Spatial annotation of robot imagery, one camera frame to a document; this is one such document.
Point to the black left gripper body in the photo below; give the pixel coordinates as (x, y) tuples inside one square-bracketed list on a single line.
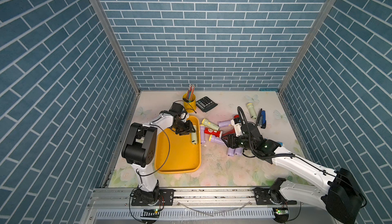
[(182, 127)]

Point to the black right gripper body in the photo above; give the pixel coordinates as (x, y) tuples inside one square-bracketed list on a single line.
[(239, 142)]

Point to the pale green flashlight yellow head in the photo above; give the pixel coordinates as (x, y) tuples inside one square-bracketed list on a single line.
[(194, 138)]

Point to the lilac flashlight yellow head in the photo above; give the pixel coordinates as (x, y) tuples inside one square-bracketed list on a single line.
[(215, 139)]

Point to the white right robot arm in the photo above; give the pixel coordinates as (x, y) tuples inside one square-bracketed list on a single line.
[(335, 191)]

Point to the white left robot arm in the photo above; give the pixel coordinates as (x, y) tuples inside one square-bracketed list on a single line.
[(139, 150)]

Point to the blue black stapler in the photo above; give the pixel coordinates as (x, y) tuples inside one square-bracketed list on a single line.
[(261, 119)]

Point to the pale green flashlight far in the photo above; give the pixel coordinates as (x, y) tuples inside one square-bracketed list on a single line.
[(252, 111)]

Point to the yellow plastic tray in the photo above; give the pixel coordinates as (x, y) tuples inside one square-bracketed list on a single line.
[(177, 154)]

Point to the yellow pencil cup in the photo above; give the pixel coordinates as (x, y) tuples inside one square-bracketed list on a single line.
[(189, 105)]

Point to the red flashlight white head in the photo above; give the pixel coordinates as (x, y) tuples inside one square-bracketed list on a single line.
[(215, 133)]

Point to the black calculator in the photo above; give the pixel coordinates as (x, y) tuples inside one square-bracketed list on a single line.
[(205, 104)]

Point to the coloured pencils bunch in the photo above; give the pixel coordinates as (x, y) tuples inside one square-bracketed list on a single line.
[(190, 93)]

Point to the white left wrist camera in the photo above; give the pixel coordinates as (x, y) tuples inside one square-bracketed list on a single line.
[(184, 116)]

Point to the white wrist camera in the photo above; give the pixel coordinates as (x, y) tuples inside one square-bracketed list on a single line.
[(237, 125), (184, 116)]

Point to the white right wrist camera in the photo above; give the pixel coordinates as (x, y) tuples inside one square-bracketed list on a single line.
[(237, 125)]

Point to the aluminium front rail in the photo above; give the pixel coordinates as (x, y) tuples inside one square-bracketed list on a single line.
[(199, 205)]

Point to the metal corner frame post left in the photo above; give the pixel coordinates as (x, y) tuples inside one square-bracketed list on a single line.
[(97, 6)]

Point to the metal corner frame post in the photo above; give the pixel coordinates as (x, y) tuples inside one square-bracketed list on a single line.
[(97, 6), (323, 13)]

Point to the metal corner frame post right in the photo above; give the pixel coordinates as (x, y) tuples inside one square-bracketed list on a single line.
[(323, 13)]

